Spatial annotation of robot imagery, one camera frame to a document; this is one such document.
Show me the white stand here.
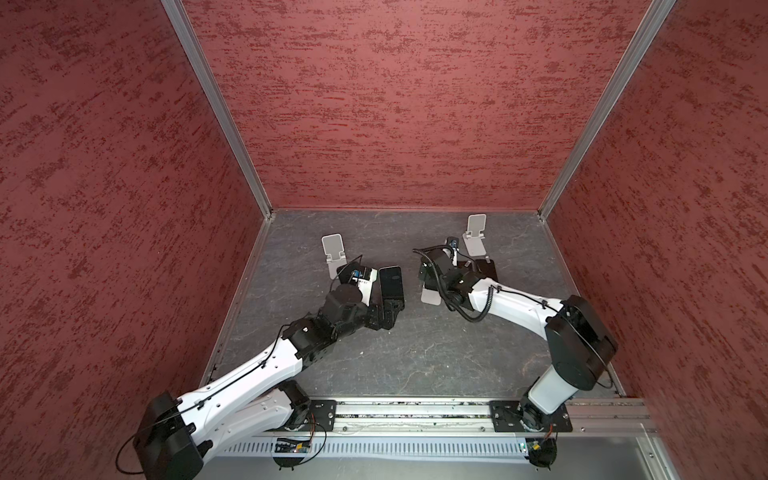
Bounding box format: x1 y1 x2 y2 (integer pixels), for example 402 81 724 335
420 285 442 306
321 233 348 279
462 214 487 257

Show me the black phone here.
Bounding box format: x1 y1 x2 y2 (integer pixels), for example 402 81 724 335
378 266 404 302
474 259 498 281

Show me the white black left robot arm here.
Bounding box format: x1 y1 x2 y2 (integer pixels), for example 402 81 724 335
127 268 405 479

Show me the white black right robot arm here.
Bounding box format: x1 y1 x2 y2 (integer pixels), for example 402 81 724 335
413 244 618 432

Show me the left small circuit board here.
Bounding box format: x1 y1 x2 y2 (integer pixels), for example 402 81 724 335
275 438 313 455

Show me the small circuit board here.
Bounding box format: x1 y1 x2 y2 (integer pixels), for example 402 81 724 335
275 438 313 455
526 438 557 457

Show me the right small circuit board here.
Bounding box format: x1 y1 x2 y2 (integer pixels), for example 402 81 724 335
526 438 557 457

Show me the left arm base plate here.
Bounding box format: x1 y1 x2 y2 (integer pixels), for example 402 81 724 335
301 399 338 433

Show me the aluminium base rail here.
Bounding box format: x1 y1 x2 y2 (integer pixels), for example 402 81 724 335
330 397 658 438

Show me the white slotted cable duct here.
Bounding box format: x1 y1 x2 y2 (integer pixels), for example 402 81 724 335
220 437 528 463

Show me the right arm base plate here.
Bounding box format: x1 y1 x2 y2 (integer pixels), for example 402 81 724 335
489 400 573 434

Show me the aluminium corner post left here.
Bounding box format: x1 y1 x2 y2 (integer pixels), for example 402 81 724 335
161 0 273 221

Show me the aluminium corner post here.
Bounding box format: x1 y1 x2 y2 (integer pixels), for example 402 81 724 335
538 0 676 223
161 0 273 221

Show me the aluminium corner post right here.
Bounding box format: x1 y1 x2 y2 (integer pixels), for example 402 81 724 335
538 0 676 223

